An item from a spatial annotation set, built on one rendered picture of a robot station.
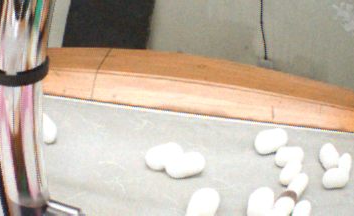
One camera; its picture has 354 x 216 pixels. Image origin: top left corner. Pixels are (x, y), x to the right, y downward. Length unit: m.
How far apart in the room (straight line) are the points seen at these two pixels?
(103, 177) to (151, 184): 0.04
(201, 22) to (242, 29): 0.19
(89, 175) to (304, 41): 2.16
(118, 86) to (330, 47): 2.07
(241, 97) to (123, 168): 0.17
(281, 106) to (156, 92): 0.13
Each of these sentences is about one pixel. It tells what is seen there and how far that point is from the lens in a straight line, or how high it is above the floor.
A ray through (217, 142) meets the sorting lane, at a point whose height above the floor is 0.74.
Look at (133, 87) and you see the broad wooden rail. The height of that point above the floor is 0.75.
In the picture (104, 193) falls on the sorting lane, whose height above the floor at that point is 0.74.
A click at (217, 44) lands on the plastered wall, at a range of 2.50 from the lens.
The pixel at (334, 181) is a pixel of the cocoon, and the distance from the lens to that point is 0.44.
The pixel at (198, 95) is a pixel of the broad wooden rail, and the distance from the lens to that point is 0.56.
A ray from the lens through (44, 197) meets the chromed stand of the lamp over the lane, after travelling 0.17.
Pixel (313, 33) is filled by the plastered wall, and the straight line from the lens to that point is 2.53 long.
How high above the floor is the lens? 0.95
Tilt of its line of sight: 22 degrees down
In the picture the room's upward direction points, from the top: 7 degrees clockwise
